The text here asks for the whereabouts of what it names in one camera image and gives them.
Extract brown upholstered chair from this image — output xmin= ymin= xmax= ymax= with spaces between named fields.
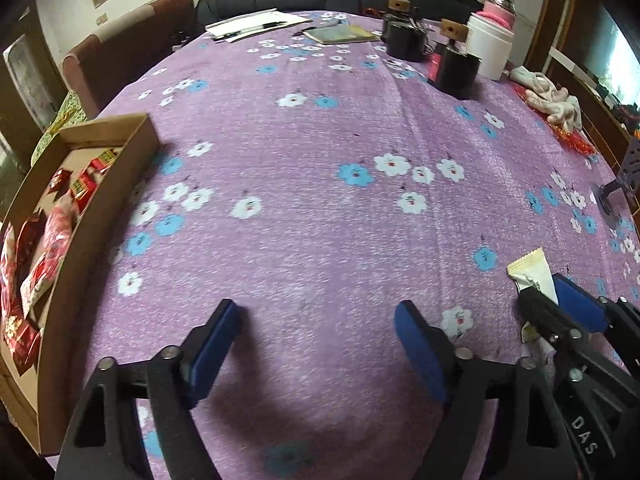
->
xmin=62 ymin=0 xmax=198 ymax=118

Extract wooden glass door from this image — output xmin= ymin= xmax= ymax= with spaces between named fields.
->
xmin=0 ymin=7 xmax=71 ymax=171

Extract long pink snack packet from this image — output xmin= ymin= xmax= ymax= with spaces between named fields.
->
xmin=42 ymin=195 xmax=83 ymax=281

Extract window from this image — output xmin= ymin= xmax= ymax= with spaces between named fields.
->
xmin=595 ymin=5 xmax=640 ymax=106

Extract white paper stack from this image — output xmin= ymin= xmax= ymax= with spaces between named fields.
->
xmin=204 ymin=8 xmax=313 ymax=43

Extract red foil bag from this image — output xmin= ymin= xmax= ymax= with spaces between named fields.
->
xmin=512 ymin=84 xmax=598 ymax=155

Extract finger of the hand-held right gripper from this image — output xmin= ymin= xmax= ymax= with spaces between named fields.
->
xmin=517 ymin=287 xmax=588 ymax=348
xmin=552 ymin=274 xmax=632 ymax=336

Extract large dark red snack packet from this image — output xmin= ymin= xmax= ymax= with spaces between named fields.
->
xmin=0 ymin=212 xmax=48 ymax=311

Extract cream snack packet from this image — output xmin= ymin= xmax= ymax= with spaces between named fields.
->
xmin=506 ymin=247 xmax=560 ymax=343

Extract white work gloves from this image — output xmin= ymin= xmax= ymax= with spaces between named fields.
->
xmin=510 ymin=65 xmax=583 ymax=133

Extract shallow cardboard box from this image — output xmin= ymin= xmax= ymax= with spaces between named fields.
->
xmin=0 ymin=114 xmax=162 ymax=457

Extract small red cartoon snack packet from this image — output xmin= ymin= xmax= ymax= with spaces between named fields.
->
xmin=46 ymin=169 xmax=71 ymax=196

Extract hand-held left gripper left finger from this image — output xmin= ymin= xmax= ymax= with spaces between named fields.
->
xmin=54 ymin=299 xmax=241 ymax=480

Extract olive notebook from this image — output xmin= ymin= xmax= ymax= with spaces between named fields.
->
xmin=302 ymin=24 xmax=383 ymax=46

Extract green patterned cloth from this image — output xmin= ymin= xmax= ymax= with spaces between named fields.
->
xmin=30 ymin=89 xmax=88 ymax=166

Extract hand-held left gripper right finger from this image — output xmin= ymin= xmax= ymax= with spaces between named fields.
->
xmin=394 ymin=300 xmax=581 ymax=480

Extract white plastic jar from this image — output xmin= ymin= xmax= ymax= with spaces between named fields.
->
xmin=466 ymin=12 xmax=516 ymax=81

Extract pink thermos bottle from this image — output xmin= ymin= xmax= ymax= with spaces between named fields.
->
xmin=482 ymin=0 xmax=517 ymax=31

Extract grey phone stand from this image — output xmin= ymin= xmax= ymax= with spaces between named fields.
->
xmin=590 ymin=136 xmax=640 ymax=228

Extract wooden sideboard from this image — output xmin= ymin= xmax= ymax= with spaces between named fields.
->
xmin=545 ymin=45 xmax=640 ymax=171

